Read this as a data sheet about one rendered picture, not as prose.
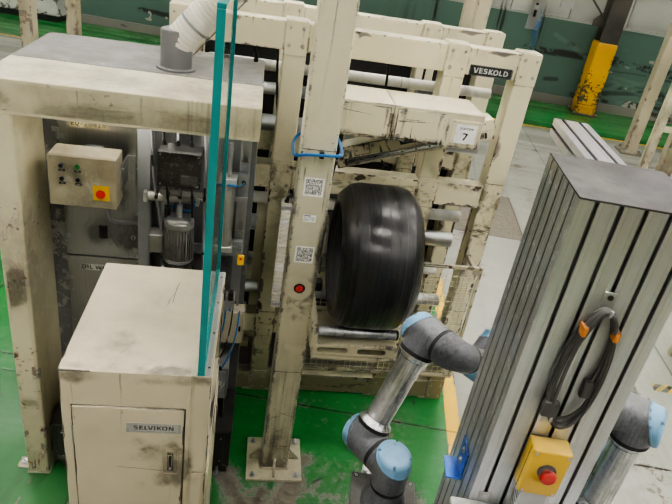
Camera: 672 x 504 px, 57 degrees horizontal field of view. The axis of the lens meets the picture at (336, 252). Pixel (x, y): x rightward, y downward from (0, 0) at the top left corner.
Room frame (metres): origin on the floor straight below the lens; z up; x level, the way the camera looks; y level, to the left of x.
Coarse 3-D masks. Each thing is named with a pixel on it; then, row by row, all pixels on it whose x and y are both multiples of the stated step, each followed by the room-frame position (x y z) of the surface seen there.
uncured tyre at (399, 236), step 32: (352, 192) 2.22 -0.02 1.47; (384, 192) 2.23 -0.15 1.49; (352, 224) 2.06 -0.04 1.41; (384, 224) 2.07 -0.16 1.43; (416, 224) 2.11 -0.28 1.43; (352, 256) 1.98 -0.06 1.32; (384, 256) 1.99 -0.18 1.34; (416, 256) 2.02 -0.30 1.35; (352, 288) 1.94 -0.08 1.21; (384, 288) 1.95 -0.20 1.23; (416, 288) 2.00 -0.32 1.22; (352, 320) 1.97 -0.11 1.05; (384, 320) 1.99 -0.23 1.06
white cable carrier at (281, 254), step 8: (288, 216) 2.11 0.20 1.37; (280, 224) 2.11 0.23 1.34; (288, 224) 2.11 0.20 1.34; (280, 232) 2.11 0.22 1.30; (280, 240) 2.11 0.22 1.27; (280, 248) 2.11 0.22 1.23; (280, 256) 2.11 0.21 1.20; (280, 264) 2.11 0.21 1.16; (280, 272) 2.11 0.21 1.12; (280, 280) 2.11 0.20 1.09; (272, 288) 2.11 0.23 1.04; (280, 288) 2.12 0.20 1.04; (272, 296) 2.11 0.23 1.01
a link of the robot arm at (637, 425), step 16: (640, 400) 1.37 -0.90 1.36; (624, 416) 1.33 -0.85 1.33; (640, 416) 1.32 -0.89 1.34; (656, 416) 1.32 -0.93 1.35; (624, 432) 1.32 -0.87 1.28; (640, 432) 1.30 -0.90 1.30; (656, 432) 1.29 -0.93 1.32; (608, 448) 1.36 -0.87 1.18; (624, 448) 1.31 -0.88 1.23; (640, 448) 1.31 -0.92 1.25; (608, 464) 1.34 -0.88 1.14; (624, 464) 1.32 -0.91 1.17; (592, 480) 1.36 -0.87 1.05; (608, 480) 1.32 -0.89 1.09; (624, 480) 1.33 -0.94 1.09; (592, 496) 1.33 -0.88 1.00; (608, 496) 1.32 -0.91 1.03
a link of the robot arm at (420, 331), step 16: (416, 320) 1.64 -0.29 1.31; (432, 320) 1.65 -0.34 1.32; (416, 336) 1.61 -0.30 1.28; (432, 336) 1.58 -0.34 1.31; (416, 352) 1.58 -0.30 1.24; (400, 368) 1.58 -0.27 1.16; (416, 368) 1.58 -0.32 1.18; (384, 384) 1.58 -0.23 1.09; (400, 384) 1.56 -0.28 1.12; (384, 400) 1.54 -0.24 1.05; (400, 400) 1.55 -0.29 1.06; (352, 416) 1.57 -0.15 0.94; (368, 416) 1.54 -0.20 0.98; (384, 416) 1.52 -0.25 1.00; (352, 432) 1.52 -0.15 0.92; (368, 432) 1.50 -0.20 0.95; (384, 432) 1.50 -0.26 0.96; (352, 448) 1.49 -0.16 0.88; (368, 448) 1.46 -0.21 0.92
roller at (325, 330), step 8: (320, 328) 2.06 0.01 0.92; (328, 328) 2.07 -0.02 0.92; (336, 328) 2.08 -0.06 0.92; (344, 328) 2.09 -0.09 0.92; (352, 328) 2.10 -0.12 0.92; (336, 336) 2.07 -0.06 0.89; (344, 336) 2.07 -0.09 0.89; (352, 336) 2.08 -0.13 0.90; (360, 336) 2.08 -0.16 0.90; (368, 336) 2.09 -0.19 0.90; (376, 336) 2.10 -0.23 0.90; (384, 336) 2.10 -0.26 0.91; (392, 336) 2.11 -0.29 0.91
